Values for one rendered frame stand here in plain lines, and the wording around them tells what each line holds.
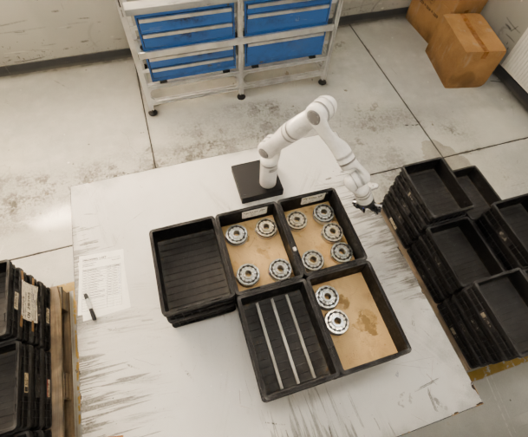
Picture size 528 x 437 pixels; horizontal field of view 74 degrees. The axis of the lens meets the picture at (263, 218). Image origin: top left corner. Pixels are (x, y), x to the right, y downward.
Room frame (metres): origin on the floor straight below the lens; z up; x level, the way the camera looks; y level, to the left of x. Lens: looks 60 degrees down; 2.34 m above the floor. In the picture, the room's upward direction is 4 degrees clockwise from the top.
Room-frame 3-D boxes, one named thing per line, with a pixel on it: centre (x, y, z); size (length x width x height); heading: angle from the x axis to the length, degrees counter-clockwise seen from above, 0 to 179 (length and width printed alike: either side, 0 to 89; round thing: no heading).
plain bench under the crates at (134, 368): (0.60, 0.05, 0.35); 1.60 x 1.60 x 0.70; 21
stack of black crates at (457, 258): (0.97, -1.21, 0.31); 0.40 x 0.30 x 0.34; 21
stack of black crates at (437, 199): (1.34, -1.06, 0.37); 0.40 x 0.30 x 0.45; 21
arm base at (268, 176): (1.15, -0.01, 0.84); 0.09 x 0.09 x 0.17; 10
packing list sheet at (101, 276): (0.53, 0.74, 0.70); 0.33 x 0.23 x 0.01; 21
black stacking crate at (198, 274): (0.57, 0.30, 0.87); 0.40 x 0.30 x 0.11; 21
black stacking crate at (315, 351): (0.31, -0.12, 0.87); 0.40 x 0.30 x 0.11; 21
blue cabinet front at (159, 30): (2.52, 0.67, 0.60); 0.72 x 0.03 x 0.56; 111
